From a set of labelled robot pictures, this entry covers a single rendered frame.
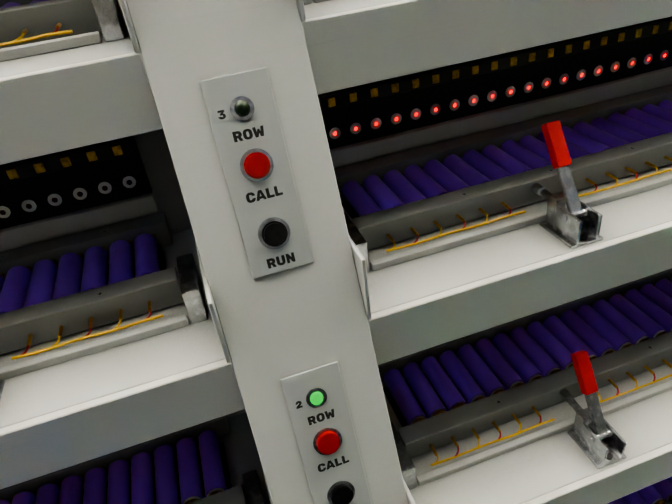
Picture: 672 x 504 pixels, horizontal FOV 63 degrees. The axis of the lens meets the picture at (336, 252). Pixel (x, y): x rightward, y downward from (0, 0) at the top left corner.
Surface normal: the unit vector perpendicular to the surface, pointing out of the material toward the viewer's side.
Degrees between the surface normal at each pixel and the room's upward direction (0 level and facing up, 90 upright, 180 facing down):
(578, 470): 21
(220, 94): 90
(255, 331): 90
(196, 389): 111
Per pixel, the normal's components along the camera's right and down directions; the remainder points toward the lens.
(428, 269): -0.11, -0.82
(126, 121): 0.31, 0.51
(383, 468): 0.25, 0.18
